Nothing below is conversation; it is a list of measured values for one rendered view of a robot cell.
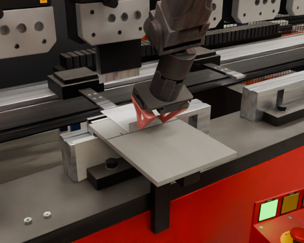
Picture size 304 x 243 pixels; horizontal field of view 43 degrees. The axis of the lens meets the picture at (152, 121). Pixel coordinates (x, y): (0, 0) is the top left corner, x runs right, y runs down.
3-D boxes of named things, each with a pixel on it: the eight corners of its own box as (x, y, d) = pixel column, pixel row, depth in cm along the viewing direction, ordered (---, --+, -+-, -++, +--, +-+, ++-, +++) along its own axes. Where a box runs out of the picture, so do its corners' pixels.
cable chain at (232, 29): (200, 46, 144) (201, 35, 142) (190, 43, 148) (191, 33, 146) (279, 33, 165) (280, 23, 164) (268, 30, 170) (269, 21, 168)
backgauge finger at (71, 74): (88, 121, 87) (86, 100, 85) (48, 88, 107) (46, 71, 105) (133, 109, 93) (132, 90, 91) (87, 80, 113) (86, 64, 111)
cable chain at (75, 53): (67, 70, 117) (65, 57, 115) (60, 65, 121) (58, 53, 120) (166, 52, 136) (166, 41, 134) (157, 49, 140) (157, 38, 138)
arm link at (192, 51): (174, 55, 62) (204, 54, 64) (158, 28, 66) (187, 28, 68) (162, 86, 67) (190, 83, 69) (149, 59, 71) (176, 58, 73)
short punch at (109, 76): (101, 84, 81) (99, 40, 77) (97, 82, 83) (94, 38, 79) (141, 76, 86) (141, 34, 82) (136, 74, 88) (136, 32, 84)
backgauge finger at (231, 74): (225, 86, 108) (226, 69, 106) (171, 64, 128) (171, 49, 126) (255, 78, 115) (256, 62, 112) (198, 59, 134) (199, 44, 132)
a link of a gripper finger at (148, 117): (122, 117, 79) (132, 85, 72) (151, 110, 83) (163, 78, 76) (138, 142, 76) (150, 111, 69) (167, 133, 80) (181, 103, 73)
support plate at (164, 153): (157, 187, 63) (157, 182, 62) (88, 128, 83) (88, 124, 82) (237, 156, 72) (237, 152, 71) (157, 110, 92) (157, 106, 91)
